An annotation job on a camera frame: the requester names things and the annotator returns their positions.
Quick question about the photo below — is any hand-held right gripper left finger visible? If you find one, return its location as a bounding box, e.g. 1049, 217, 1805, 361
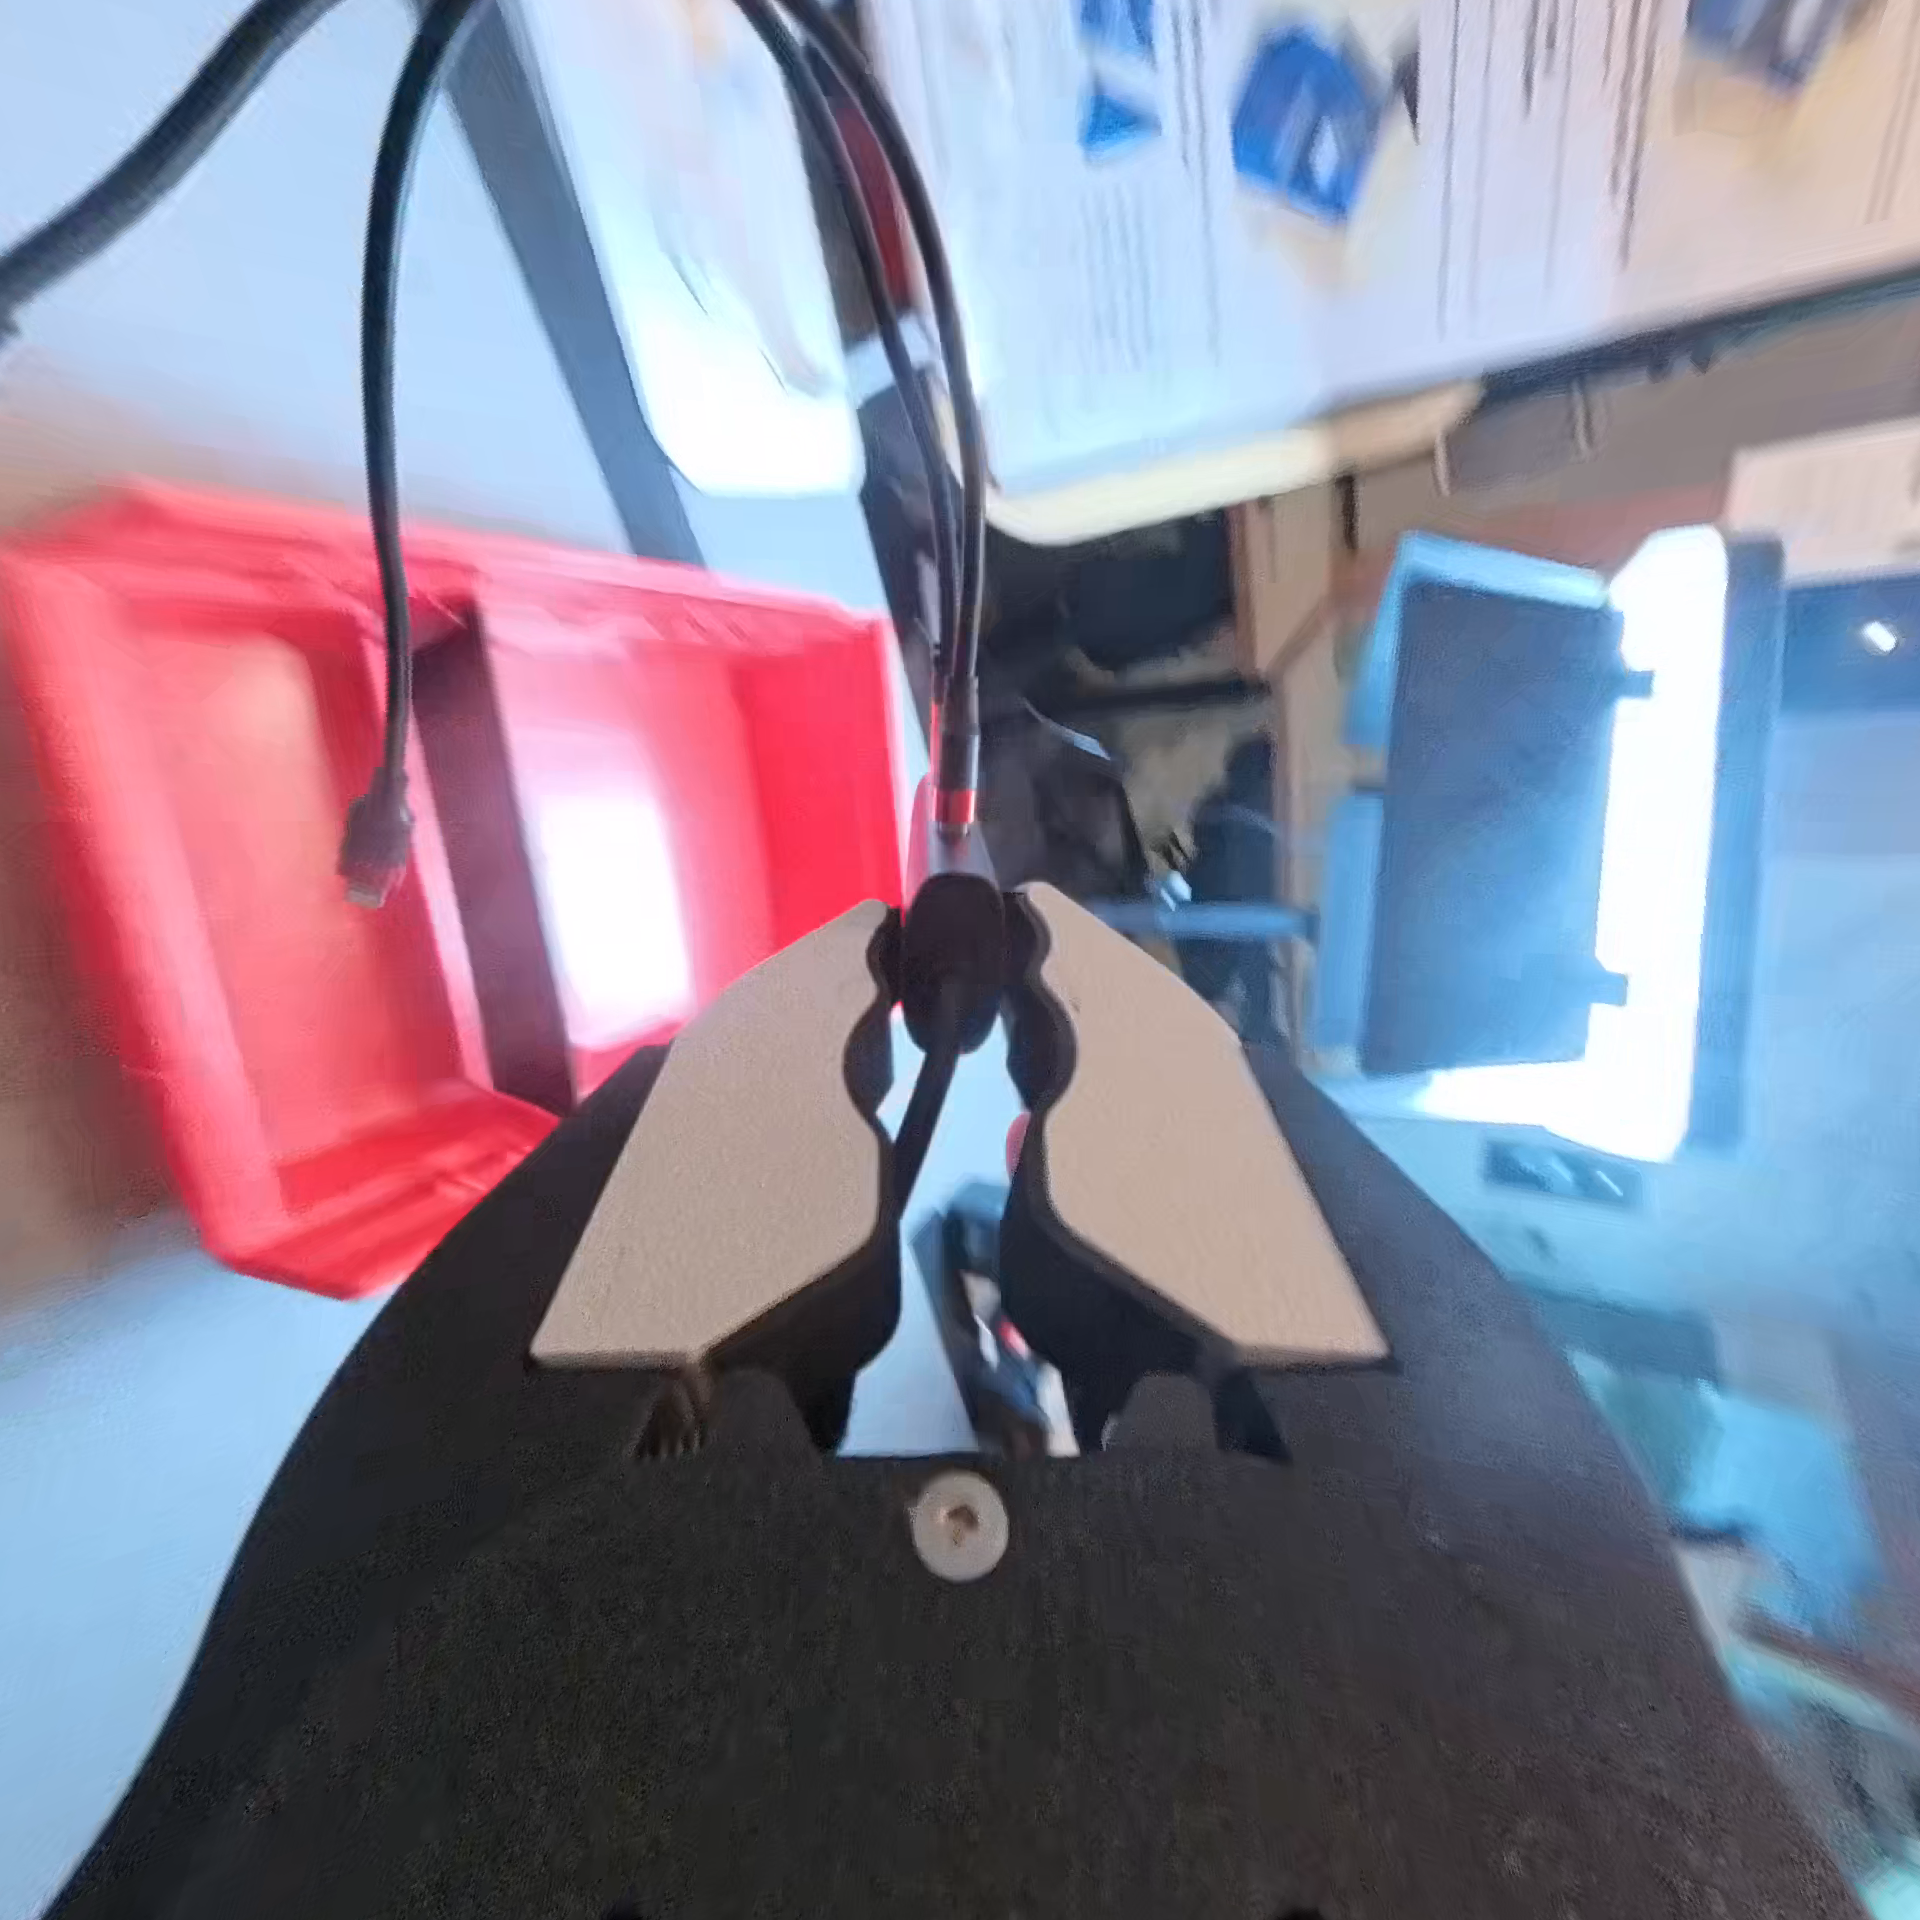
528, 901, 905, 1455

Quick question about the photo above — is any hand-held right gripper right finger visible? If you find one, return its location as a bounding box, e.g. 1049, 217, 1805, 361
997, 883, 1392, 1451

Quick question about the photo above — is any black cable with grey plug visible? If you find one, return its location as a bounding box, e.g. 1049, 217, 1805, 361
884, 977, 968, 1220

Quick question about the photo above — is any red plastic bin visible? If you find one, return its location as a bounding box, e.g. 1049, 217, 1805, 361
0, 481, 910, 1299

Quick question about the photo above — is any black cable with red plugs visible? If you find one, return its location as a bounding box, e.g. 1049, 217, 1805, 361
336, 0, 995, 913

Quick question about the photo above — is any black bin divider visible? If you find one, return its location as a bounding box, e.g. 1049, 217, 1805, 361
411, 599, 579, 1113

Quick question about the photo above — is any printed sign board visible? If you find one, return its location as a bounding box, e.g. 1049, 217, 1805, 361
871, 0, 1920, 500

